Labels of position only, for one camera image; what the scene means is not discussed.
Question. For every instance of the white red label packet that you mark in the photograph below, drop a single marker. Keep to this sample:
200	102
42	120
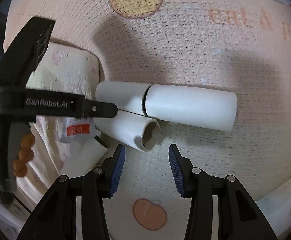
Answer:
77	129

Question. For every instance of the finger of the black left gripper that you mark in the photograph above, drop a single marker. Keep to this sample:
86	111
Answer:
95	109

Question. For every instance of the white paper roll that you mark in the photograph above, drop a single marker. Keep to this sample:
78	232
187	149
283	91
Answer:
193	106

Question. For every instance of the pink Hello Kitty blanket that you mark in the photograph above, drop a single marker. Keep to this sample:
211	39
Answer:
242	46

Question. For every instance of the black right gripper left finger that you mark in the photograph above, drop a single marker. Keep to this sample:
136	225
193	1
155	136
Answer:
54	215

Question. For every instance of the white cardboard tube roll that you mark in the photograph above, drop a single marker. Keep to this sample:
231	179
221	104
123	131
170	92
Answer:
137	131

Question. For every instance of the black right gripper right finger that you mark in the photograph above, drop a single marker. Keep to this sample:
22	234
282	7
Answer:
239	215

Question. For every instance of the person's left hand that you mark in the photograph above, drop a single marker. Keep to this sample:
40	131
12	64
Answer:
24	156

